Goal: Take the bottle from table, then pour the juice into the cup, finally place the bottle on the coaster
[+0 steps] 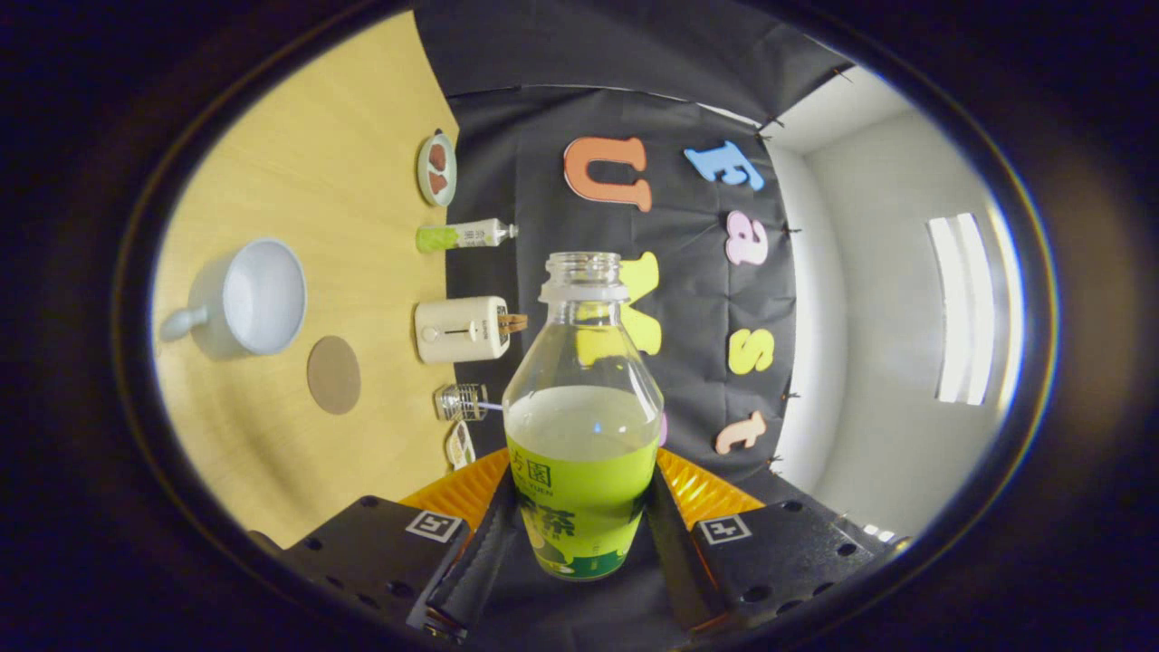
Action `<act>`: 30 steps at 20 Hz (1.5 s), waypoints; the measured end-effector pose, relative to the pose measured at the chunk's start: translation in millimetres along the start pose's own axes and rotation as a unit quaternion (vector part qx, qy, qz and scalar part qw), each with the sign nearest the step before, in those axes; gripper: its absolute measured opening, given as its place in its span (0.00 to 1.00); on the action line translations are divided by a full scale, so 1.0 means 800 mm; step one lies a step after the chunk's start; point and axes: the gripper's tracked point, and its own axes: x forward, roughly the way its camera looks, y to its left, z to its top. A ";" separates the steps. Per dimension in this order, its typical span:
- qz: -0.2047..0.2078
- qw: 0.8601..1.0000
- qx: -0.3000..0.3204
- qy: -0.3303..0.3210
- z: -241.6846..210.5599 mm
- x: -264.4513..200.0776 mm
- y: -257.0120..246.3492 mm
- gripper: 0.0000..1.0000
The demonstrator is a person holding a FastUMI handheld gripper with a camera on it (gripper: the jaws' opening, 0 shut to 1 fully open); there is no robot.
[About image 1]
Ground round brown coaster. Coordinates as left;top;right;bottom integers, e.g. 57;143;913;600
306;335;362;416

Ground wooden table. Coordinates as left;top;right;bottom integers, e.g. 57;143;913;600
152;9;461;549

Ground pale green plate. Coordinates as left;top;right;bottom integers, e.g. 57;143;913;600
417;132;458;207

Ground juice bottle with green label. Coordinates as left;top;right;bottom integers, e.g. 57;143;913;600
503;252;665;581

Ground slim bottle of green drink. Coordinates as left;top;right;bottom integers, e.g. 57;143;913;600
416;218;520;254

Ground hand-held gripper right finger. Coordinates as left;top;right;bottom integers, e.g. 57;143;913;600
643;448;893;639

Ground white compartment tray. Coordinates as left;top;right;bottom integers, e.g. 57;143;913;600
445;420;476;471

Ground wire mesh holder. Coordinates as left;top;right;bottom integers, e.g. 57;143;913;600
436;383;489;422

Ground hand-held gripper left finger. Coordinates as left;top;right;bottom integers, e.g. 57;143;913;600
272;448;520;642

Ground white cup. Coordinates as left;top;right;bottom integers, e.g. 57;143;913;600
160;238;308;360

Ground white toaster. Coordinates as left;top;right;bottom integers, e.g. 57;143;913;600
415;296;512;364

